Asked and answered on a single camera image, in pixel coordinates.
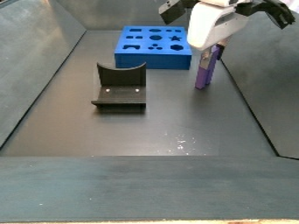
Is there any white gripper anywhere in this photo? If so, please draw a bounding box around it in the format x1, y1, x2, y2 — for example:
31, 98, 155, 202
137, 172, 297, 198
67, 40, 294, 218
187, 1, 249, 51

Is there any purple double-square peg object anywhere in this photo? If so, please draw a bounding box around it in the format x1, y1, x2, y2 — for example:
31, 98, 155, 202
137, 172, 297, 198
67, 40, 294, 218
195, 44, 225, 89

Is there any blue shape-sorter block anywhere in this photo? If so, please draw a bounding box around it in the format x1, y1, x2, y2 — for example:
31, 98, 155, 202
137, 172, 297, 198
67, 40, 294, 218
115, 26, 193, 70

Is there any black curved holder stand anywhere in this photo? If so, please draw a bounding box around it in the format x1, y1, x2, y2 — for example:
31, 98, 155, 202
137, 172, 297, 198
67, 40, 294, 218
91, 63, 146, 107

